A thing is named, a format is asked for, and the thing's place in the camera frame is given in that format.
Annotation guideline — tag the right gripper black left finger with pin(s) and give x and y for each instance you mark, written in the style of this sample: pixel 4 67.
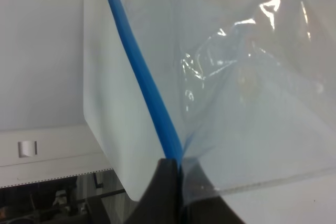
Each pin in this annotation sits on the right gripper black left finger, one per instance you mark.
pixel 159 203

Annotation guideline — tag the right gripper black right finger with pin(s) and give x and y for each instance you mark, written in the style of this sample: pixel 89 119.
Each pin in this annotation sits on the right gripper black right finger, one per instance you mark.
pixel 199 203

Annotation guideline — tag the clear plastic zip bag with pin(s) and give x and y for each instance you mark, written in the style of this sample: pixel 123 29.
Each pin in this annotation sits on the clear plastic zip bag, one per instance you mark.
pixel 241 93

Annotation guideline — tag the metal socket plate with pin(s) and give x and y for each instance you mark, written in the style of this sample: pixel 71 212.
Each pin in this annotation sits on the metal socket plate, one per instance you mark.
pixel 27 149

